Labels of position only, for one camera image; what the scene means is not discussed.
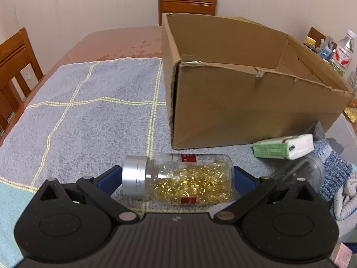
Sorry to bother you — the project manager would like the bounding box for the golden textured object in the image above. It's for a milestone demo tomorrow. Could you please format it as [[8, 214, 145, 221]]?
[[344, 99, 357, 123]]

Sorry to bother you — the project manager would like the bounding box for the wooden chair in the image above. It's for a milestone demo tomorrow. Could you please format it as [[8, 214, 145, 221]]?
[[158, 0, 218, 26], [0, 27, 44, 140], [307, 27, 327, 48]]

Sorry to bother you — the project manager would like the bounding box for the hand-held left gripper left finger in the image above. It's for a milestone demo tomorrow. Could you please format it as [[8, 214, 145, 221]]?
[[39, 165, 140, 224]]

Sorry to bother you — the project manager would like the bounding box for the clear bottle of golden capsules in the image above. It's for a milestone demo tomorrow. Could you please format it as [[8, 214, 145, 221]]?
[[122, 154, 235, 205]]

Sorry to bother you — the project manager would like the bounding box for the pink paper box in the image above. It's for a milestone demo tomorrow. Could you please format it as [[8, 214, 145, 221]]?
[[332, 243, 353, 268]]

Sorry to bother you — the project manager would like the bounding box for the jar with green label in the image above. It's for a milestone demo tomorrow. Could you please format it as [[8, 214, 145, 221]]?
[[329, 57, 346, 77]]

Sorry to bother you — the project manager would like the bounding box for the blue and white knitted sock roll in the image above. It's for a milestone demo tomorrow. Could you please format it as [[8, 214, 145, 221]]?
[[312, 140, 353, 201]]

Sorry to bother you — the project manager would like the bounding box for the green and white tissue pack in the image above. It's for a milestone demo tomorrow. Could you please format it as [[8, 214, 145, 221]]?
[[252, 134, 315, 160]]

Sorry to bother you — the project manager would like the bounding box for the grey-blue checked towel mat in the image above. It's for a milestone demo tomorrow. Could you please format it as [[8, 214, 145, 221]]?
[[0, 57, 356, 260]]

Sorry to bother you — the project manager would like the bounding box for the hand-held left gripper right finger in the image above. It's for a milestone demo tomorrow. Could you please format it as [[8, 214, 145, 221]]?
[[213, 166, 317, 225]]

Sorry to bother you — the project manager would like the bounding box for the water bottle with red label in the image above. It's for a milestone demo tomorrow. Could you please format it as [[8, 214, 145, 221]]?
[[335, 29, 357, 71]]

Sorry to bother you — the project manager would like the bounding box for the brown cardboard box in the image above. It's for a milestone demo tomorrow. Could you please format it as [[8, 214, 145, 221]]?
[[161, 13, 355, 150]]

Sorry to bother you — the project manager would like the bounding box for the grey shark toy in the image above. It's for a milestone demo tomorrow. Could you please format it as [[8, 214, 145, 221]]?
[[312, 121, 344, 154]]

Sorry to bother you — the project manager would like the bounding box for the clear plastic jar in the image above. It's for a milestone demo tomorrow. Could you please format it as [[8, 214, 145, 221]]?
[[269, 154, 325, 192]]

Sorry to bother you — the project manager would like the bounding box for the clear plastic bottle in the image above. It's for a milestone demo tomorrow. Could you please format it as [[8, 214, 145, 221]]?
[[348, 68, 357, 92]]

